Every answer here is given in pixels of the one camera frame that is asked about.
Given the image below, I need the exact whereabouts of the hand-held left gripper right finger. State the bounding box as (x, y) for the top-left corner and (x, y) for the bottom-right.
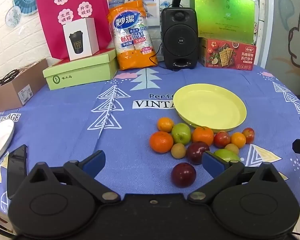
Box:
(187, 151), (283, 203)

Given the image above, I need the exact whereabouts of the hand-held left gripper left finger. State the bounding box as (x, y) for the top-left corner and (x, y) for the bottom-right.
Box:
(22, 150), (122, 204)

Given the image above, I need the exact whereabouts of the oblong green fruit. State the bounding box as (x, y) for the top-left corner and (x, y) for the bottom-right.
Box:
(213, 149), (241, 164)

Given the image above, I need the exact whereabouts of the dark purple plum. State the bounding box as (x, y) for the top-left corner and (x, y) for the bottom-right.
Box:
(171, 163), (197, 188)
(186, 141), (210, 165)

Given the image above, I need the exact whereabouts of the small tan fruit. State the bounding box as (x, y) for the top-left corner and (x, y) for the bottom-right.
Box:
(224, 143), (240, 155)
(171, 143), (187, 159)

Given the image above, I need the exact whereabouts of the orange with stem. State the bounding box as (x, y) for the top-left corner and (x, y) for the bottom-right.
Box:
(191, 124), (214, 146)

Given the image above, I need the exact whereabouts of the yellow-orange citrus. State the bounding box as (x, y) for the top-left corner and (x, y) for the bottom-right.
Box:
(230, 132), (247, 149)

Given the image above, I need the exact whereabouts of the small red apple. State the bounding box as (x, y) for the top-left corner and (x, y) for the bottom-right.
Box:
(241, 127), (255, 144)

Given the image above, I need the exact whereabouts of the large orange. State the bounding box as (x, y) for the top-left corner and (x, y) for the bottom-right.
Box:
(149, 131), (174, 153)

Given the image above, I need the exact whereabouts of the yellow plate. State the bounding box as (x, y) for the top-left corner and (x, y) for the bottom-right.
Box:
(173, 83), (247, 133)

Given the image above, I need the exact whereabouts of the round green apple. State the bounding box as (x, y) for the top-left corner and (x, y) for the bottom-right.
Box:
(171, 123), (192, 146)

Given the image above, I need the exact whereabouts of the blue printed tablecloth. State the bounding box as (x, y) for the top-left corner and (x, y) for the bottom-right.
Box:
(0, 64), (300, 220)

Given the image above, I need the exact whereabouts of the small orange mandarin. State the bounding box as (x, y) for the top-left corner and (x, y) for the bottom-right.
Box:
(157, 117), (175, 133)

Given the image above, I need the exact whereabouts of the black smartphone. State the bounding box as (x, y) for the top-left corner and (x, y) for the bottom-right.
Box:
(6, 144), (28, 200)

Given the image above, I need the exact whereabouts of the light green shoe box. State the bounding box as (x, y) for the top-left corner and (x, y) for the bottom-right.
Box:
(42, 48), (118, 90)

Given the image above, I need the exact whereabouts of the brown cardboard box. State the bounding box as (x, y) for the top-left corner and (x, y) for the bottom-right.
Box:
(0, 59), (49, 113)

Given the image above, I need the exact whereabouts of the red cracker box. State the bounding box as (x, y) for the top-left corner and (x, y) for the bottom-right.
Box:
(199, 37), (257, 71)

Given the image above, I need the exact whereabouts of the white cup box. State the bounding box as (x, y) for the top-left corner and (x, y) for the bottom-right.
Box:
(63, 17), (100, 61)

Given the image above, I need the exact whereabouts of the orange paper cup pack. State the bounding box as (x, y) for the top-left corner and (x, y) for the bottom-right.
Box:
(107, 0), (158, 71)

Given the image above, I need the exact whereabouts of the black speaker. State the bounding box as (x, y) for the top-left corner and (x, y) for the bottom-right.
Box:
(161, 6), (199, 70)

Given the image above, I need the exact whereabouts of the large green gift box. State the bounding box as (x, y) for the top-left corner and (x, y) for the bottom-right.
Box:
(189, 0), (255, 45)

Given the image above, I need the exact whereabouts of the pink paper bag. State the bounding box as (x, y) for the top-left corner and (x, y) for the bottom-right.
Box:
(34, 0), (113, 59)

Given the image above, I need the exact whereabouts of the cartoon wall sticker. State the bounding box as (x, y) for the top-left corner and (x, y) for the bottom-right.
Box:
(277, 0), (300, 100)

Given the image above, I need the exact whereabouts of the black speaker cable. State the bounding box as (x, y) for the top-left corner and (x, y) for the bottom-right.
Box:
(140, 44), (163, 67)

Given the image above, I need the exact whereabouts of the round blue wall ornament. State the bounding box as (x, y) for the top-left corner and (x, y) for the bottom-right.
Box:
(5, 5), (22, 27)

